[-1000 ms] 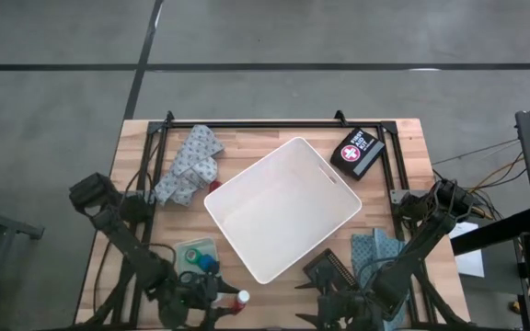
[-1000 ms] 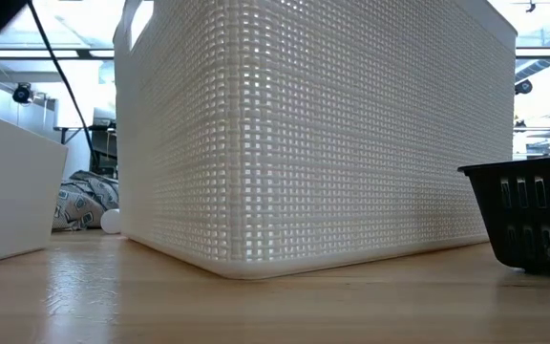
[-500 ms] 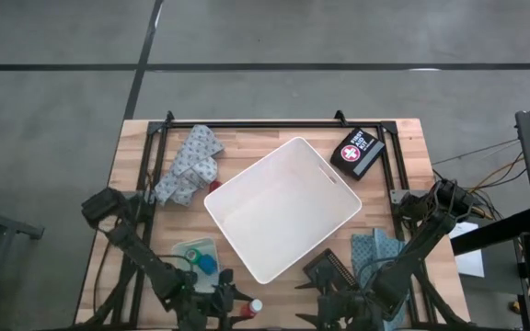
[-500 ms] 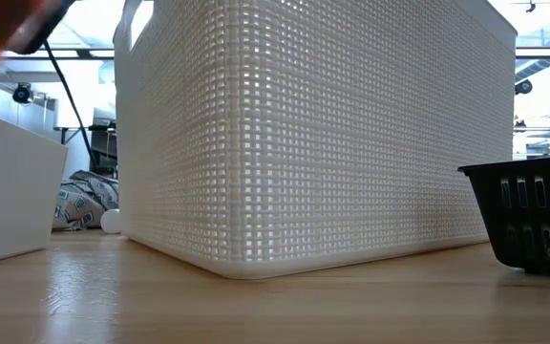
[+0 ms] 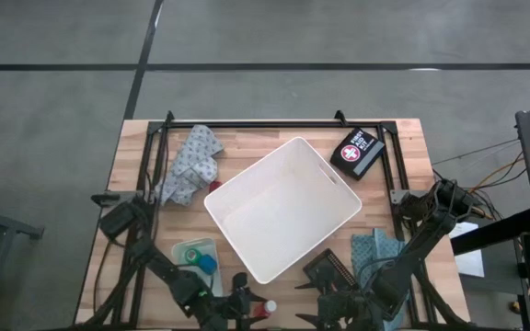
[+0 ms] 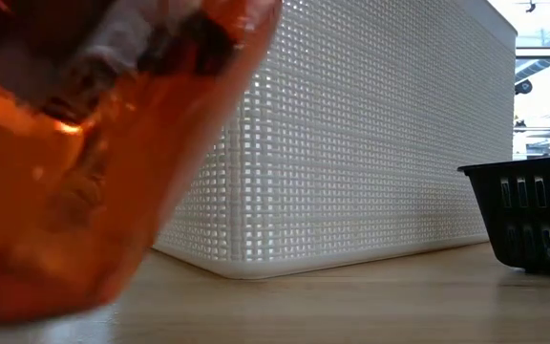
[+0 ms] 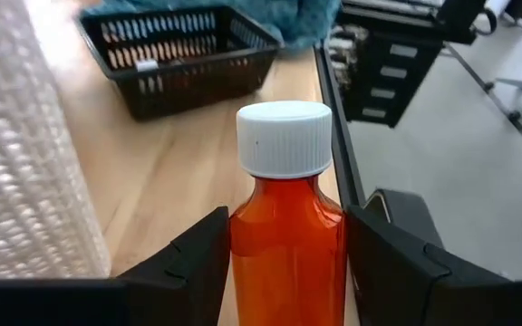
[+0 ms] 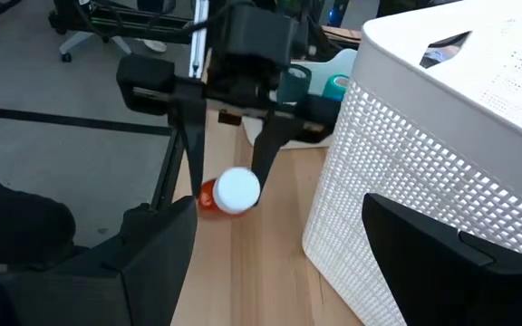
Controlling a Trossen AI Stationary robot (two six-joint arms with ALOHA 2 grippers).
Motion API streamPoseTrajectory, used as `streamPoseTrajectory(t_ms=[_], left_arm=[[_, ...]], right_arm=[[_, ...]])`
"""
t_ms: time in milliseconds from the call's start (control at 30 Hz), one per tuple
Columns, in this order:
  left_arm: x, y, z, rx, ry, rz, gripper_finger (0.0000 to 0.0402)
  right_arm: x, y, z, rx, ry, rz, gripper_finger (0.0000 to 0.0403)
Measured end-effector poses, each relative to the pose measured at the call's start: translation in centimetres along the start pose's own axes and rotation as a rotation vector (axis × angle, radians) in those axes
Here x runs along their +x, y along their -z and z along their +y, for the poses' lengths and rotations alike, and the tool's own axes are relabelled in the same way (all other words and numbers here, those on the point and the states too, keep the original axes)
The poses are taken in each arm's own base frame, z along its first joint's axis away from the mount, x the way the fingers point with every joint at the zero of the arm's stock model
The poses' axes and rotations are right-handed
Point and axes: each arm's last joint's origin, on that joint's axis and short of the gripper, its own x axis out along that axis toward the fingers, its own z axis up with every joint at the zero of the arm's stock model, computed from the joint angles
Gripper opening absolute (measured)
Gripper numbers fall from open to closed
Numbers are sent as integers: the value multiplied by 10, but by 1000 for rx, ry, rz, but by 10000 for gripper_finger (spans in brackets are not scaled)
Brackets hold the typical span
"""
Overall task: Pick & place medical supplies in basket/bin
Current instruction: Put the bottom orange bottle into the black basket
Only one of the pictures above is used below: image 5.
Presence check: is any large white woven basket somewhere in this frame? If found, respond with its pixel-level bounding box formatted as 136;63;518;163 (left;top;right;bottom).
202;136;363;285

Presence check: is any grey patterned cloth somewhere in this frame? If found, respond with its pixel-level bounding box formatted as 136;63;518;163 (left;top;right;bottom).
153;123;225;208

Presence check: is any bright green tape roll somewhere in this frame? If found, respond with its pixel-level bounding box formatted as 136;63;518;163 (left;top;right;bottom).
183;247;202;266

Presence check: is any translucent plastic bin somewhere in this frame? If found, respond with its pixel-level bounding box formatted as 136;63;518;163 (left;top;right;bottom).
170;236;225;299

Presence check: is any small black slotted basket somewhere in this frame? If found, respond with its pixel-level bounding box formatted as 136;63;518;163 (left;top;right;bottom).
302;248;359;295

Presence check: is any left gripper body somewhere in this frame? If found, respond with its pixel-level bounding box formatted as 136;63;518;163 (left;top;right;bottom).
209;293;253;331

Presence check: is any black support beam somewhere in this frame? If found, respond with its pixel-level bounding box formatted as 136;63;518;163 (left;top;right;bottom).
450;207;530;257

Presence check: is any white paper sheet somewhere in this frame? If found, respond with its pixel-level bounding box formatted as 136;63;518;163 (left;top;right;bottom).
446;220;486;279

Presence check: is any black first aid kit pouch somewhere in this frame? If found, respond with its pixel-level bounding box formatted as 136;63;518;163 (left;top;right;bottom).
329;127;386;182

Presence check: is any blue bandage roll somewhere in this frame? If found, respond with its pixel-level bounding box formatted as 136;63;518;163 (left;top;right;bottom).
197;254;219;277

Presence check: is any blue patterned cloth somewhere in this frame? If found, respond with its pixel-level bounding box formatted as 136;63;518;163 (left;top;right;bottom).
350;228;413;331

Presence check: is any black metal table frame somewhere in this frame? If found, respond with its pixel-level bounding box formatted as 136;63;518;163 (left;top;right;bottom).
78;109;473;331

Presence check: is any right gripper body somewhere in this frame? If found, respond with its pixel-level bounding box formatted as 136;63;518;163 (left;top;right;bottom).
318;291;377;330

